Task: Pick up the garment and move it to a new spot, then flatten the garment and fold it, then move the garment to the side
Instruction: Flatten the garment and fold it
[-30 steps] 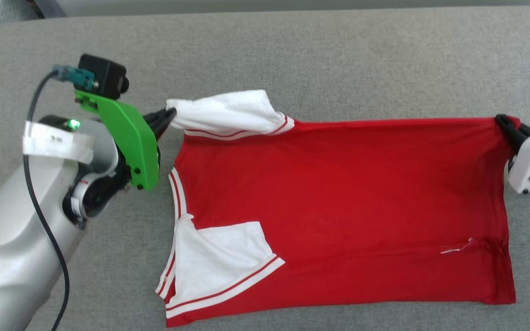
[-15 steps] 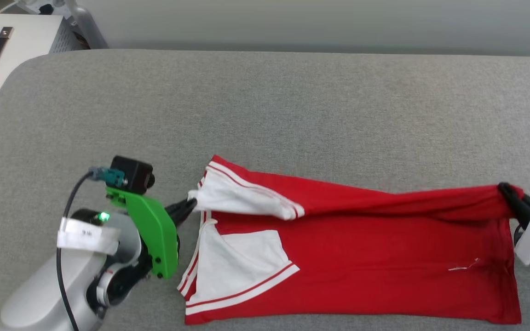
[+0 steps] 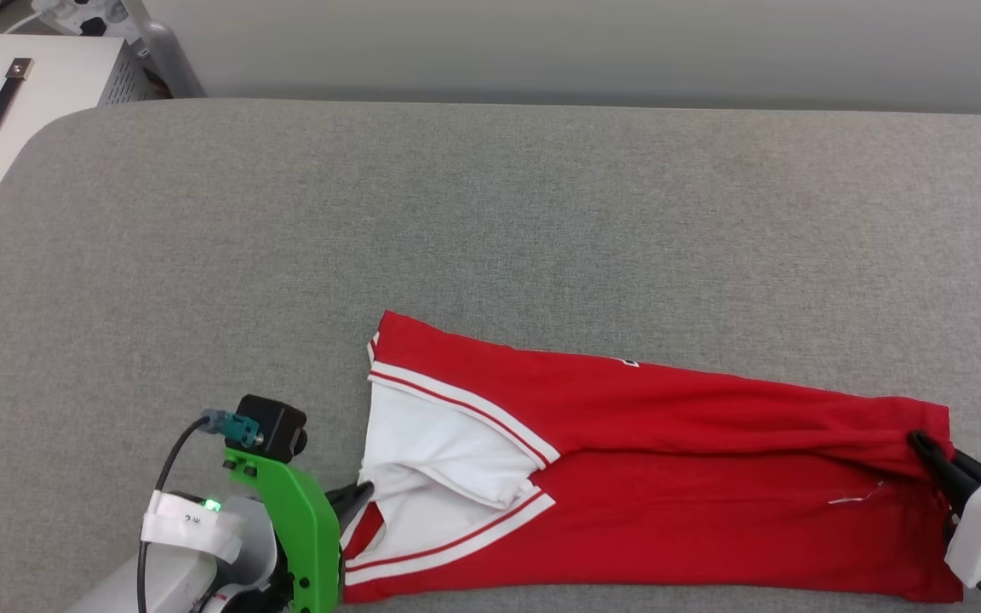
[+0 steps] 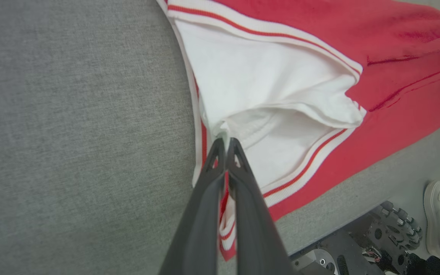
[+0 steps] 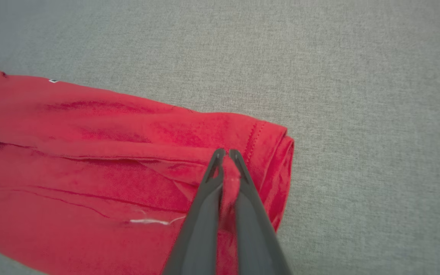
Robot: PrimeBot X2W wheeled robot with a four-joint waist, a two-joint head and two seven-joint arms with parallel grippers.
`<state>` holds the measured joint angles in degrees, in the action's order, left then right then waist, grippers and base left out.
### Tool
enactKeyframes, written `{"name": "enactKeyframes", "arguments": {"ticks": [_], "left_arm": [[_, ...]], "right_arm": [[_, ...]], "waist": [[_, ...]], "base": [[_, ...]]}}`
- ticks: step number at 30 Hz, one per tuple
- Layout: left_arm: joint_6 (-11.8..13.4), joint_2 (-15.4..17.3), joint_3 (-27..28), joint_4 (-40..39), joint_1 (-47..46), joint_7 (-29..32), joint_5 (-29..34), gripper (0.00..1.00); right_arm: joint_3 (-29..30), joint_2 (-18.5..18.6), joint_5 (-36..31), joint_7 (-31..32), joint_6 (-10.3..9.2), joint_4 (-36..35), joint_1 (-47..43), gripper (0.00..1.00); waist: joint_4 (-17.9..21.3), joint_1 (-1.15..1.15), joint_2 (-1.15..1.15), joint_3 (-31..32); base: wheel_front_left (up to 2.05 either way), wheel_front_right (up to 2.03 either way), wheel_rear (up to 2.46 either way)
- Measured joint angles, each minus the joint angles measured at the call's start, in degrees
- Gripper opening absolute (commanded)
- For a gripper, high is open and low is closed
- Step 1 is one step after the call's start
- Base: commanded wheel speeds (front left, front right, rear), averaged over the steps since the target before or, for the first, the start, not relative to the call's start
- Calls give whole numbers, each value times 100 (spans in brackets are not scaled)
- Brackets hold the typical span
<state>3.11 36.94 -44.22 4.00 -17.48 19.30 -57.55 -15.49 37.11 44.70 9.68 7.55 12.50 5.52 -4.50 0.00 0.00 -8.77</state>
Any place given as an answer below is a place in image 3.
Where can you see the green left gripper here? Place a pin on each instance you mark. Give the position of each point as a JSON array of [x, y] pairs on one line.
[[303, 528]]

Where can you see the white paper label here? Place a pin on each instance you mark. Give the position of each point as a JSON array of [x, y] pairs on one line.
[[188, 524]]

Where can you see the red and white jersey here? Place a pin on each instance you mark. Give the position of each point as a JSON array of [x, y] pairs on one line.
[[669, 485]]

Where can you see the grey metal post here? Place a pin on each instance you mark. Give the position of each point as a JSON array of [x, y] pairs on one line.
[[163, 51]]

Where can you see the white metal box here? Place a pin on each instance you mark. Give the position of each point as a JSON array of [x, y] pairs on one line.
[[31, 119]]

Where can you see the white power strip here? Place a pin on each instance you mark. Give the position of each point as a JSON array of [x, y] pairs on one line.
[[86, 15]]

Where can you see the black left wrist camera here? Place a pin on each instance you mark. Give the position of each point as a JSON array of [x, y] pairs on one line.
[[273, 426]]

